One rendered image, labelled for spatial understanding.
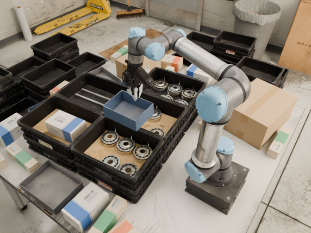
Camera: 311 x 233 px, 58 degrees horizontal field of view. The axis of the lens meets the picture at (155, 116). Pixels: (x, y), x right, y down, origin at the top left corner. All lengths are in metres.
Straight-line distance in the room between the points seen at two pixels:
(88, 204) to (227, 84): 0.87
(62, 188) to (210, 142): 0.88
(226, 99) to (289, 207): 1.69
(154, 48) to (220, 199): 0.79
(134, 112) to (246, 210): 0.76
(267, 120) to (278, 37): 2.72
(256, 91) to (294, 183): 1.04
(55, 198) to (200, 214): 0.76
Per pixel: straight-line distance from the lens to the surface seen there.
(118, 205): 1.48
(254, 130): 1.79
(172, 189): 1.59
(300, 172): 2.82
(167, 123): 1.74
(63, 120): 1.71
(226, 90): 1.00
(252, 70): 2.99
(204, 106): 1.01
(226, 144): 1.38
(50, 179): 1.72
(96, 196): 1.48
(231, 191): 1.50
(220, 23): 4.61
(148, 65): 2.26
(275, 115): 1.83
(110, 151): 1.60
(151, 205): 1.53
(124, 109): 1.46
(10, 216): 2.56
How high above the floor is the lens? 2.02
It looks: 42 degrees down
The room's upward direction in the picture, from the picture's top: straight up
